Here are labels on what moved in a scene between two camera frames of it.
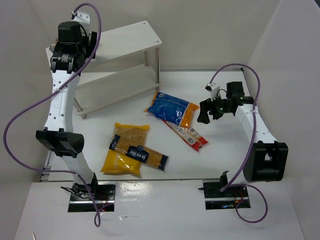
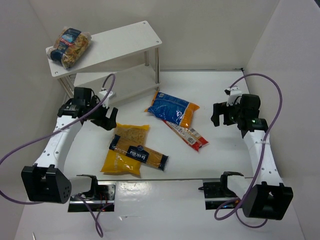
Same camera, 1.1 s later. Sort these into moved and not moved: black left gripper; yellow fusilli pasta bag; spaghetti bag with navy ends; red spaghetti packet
Moved: black left gripper
Not moved: red spaghetti packet; yellow fusilli pasta bag; spaghetti bag with navy ends
